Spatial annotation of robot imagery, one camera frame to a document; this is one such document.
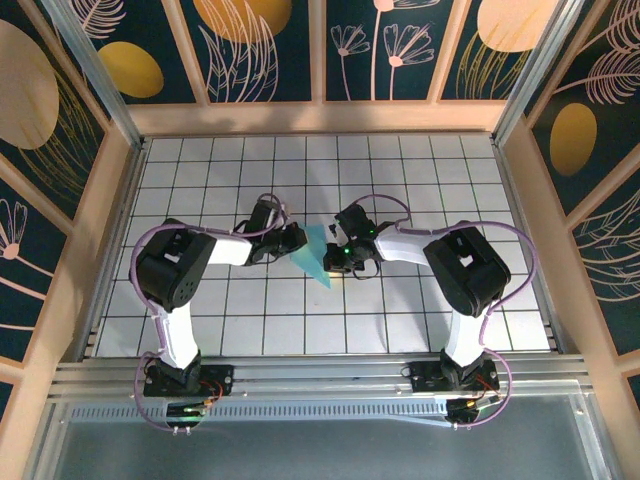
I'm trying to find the light blue paper sheet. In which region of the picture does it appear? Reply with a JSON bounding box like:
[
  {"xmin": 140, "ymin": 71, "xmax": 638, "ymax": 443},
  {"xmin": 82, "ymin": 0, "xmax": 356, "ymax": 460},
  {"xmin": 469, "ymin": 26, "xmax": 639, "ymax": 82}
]
[{"xmin": 288, "ymin": 224, "xmax": 334, "ymax": 290}]

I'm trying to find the small black electronics module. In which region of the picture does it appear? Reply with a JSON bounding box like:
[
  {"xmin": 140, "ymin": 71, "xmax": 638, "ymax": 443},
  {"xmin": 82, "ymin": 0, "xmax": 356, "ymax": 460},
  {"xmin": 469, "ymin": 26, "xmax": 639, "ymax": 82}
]
[
  {"xmin": 164, "ymin": 399, "xmax": 210, "ymax": 432},
  {"xmin": 446, "ymin": 394, "xmax": 504, "ymax": 427}
]

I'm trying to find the grey metal tray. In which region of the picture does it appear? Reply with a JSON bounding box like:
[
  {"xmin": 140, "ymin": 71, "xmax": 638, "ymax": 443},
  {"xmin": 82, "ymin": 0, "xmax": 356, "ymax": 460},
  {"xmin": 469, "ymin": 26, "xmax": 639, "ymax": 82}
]
[{"xmin": 49, "ymin": 394, "xmax": 601, "ymax": 480}]

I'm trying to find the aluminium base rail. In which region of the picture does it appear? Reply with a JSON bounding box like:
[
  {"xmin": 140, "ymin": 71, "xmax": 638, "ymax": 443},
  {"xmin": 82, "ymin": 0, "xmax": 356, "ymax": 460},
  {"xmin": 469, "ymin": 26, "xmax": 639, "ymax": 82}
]
[{"xmin": 49, "ymin": 355, "xmax": 596, "ymax": 401}]

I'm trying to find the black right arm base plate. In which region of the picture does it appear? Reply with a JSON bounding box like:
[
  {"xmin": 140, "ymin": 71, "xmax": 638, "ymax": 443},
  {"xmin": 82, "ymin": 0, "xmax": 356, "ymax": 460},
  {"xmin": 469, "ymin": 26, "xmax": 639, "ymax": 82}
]
[{"xmin": 401, "ymin": 360, "xmax": 501, "ymax": 396}]

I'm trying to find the grey table side rail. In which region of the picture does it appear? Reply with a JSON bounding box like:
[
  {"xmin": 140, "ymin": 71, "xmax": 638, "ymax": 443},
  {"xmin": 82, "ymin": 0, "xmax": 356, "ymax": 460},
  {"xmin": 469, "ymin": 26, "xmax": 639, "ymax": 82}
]
[
  {"xmin": 492, "ymin": 138, "xmax": 569, "ymax": 359},
  {"xmin": 79, "ymin": 138, "xmax": 151, "ymax": 359}
]

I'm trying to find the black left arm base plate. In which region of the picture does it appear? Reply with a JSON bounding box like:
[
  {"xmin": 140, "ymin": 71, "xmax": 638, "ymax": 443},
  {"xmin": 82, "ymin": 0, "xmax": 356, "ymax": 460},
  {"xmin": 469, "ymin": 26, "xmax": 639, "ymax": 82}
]
[{"xmin": 143, "ymin": 363, "xmax": 236, "ymax": 397}]

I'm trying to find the perforated grey cable duct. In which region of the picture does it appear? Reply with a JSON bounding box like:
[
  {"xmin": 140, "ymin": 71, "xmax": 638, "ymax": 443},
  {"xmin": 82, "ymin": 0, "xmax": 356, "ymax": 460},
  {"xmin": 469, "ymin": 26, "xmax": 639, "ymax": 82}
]
[{"xmin": 69, "ymin": 402, "xmax": 451, "ymax": 426}]

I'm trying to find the aluminium frame post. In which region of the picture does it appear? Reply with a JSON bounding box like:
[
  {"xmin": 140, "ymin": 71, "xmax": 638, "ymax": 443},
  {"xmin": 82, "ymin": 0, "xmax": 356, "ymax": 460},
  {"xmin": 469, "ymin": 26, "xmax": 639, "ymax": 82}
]
[
  {"xmin": 491, "ymin": 0, "xmax": 586, "ymax": 146},
  {"xmin": 39, "ymin": 0, "xmax": 146, "ymax": 151}
]

